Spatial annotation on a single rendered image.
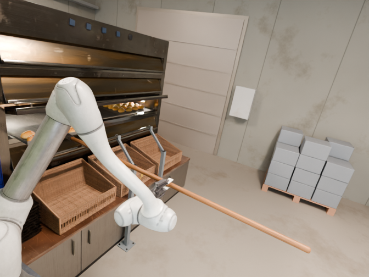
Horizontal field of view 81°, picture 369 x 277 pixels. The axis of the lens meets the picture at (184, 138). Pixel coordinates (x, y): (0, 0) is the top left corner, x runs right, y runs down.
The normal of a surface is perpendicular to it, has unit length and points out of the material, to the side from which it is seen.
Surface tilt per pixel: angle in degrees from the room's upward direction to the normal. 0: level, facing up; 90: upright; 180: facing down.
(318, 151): 90
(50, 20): 90
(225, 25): 90
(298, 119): 90
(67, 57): 70
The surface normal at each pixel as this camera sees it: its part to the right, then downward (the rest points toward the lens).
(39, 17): 0.86, 0.30
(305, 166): -0.45, 0.23
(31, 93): 0.86, -0.04
